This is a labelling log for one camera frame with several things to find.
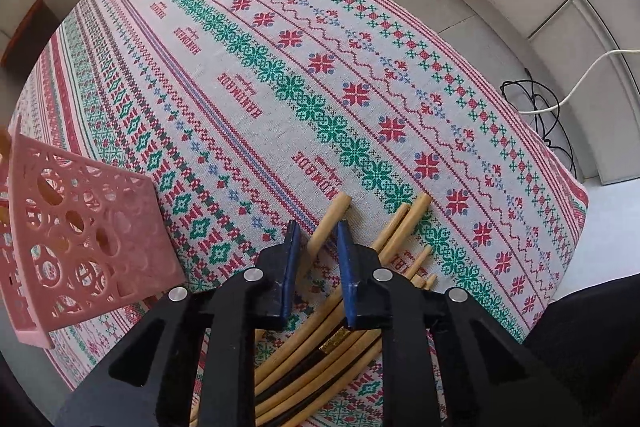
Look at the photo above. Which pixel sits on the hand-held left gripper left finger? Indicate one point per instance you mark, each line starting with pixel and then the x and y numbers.
pixel 292 267

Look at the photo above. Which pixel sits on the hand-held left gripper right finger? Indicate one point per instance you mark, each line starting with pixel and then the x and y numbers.
pixel 350 272

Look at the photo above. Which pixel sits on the single light bamboo chopstick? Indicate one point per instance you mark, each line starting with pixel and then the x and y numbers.
pixel 327 224

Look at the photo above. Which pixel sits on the bundle of wooden chopsticks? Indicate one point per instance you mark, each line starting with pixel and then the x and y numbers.
pixel 300 367

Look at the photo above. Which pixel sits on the pink perforated plastic chopstick holder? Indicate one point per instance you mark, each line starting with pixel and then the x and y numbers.
pixel 100 232

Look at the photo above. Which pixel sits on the patterned red green tablecloth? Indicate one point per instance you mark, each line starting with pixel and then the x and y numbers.
pixel 250 107

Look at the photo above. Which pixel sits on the dark cloth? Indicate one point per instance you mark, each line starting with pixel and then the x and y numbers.
pixel 600 332

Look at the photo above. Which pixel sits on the white side lower cabinets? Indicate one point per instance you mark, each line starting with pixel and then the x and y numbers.
pixel 615 132

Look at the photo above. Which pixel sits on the brown wooden board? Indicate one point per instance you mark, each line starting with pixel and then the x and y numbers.
pixel 30 27

